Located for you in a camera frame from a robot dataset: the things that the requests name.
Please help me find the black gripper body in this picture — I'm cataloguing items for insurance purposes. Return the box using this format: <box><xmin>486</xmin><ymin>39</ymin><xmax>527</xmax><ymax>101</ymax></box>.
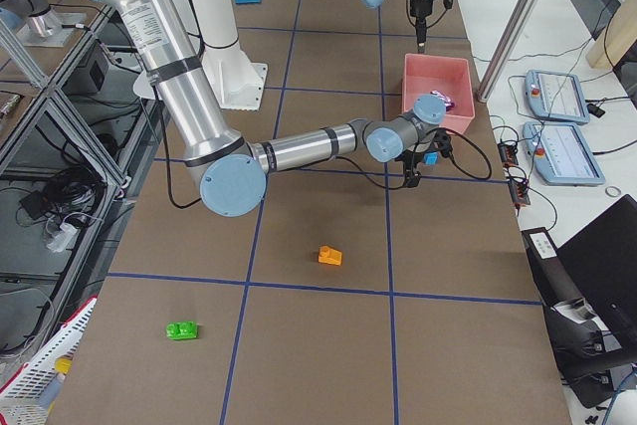
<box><xmin>409</xmin><ymin>0</ymin><xmax>453</xmax><ymax>29</ymax></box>
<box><xmin>396</xmin><ymin>128</ymin><xmax>453</xmax><ymax>189</ymax></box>

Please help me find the small blue block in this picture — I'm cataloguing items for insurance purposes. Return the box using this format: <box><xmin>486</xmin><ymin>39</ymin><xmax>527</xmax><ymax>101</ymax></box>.
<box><xmin>423</xmin><ymin>152</ymin><xmax>438</xmax><ymax>166</ymax></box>

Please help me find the purple sloped block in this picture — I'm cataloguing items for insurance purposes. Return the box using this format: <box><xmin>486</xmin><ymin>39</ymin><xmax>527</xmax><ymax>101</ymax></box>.
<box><xmin>430</xmin><ymin>91</ymin><xmax>456</xmax><ymax>111</ymax></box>

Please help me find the orange sloped block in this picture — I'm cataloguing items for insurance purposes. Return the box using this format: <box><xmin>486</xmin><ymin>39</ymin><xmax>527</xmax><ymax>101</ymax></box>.
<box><xmin>318</xmin><ymin>245</ymin><xmax>342</xmax><ymax>266</ymax></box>

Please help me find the pink plastic box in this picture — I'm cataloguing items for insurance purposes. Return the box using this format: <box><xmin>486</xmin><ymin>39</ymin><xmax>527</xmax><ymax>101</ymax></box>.
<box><xmin>402</xmin><ymin>53</ymin><xmax>475</xmax><ymax>133</ymax></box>

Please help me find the lower teach pendant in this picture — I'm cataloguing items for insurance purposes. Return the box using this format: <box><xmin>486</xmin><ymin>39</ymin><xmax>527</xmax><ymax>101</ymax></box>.
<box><xmin>523</xmin><ymin>121</ymin><xmax>605</xmax><ymax>186</ymax></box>

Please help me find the teach pendant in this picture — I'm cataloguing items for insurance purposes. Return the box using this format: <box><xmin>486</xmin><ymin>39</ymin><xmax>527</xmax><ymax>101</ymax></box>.
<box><xmin>523</xmin><ymin>121</ymin><xmax>605</xmax><ymax>186</ymax></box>
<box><xmin>525</xmin><ymin>70</ymin><xmax>590</xmax><ymax>124</ymax></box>

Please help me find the upper teach pendant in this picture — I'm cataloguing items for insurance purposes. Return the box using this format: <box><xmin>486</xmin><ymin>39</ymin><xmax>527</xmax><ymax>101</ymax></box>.
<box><xmin>525</xmin><ymin>70</ymin><xmax>590</xmax><ymax>124</ymax></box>

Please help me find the green block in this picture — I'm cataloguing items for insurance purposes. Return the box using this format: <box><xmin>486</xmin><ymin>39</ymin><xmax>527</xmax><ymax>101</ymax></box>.
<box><xmin>165</xmin><ymin>320</ymin><xmax>199</xmax><ymax>341</ymax></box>

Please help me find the white plastic basket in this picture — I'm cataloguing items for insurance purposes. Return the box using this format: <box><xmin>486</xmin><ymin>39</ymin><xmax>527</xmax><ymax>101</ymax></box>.
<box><xmin>1</xmin><ymin>296</ymin><xmax>98</xmax><ymax>424</ymax></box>

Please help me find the aluminium frame post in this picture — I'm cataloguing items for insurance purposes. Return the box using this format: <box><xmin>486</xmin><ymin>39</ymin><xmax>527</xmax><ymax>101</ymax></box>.
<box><xmin>477</xmin><ymin>0</ymin><xmax>538</xmax><ymax>103</ymax></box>

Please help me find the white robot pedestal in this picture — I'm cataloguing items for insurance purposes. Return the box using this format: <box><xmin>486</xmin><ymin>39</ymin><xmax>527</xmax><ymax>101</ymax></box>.
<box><xmin>192</xmin><ymin>0</ymin><xmax>268</xmax><ymax>110</ymax></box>

